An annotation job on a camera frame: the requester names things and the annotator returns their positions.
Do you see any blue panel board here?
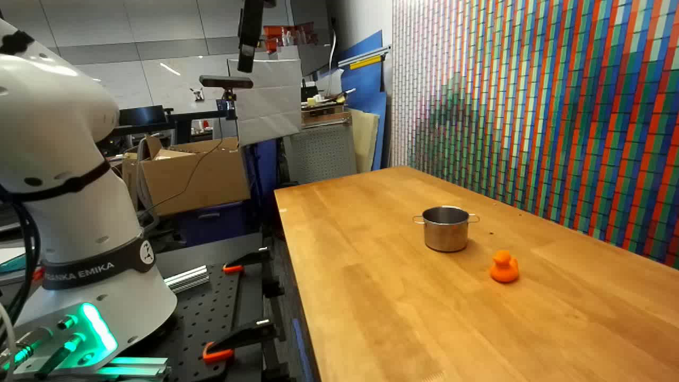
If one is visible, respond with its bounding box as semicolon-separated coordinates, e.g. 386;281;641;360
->
342;30;393;172

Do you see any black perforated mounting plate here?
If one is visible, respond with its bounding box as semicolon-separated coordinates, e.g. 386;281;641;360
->
132;259;281;382

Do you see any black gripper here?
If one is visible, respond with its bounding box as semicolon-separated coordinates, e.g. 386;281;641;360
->
235;0;267;75

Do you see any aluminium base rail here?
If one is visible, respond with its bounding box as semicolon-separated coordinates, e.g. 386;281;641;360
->
94;354;171;382

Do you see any translucent grey panel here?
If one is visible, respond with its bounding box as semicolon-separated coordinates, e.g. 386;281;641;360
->
224;55;306;148

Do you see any short aluminium extrusion bar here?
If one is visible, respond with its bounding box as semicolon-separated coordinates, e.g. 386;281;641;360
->
161;264;212;295

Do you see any grey cabinet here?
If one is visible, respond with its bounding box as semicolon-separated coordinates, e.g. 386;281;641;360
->
282;124;360;187

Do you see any black stereo camera on stand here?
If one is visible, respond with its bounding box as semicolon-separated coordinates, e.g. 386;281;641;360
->
198;73;257;92

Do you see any orange rubber duck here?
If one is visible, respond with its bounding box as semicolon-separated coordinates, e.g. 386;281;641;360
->
487;249;522;286

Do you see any orange-handled black clamp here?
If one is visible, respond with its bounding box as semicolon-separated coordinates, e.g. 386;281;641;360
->
199;319;277;367
220;247;275;278

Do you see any small steel pot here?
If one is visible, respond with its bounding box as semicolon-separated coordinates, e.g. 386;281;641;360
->
420;204;473;256

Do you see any beige foam board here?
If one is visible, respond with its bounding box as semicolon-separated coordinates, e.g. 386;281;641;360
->
351;109;382;175

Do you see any brown cardboard box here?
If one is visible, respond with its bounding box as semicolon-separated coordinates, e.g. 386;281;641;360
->
121;136;253;218

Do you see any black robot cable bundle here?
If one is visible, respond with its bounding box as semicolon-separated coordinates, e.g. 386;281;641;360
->
0;199;43;331

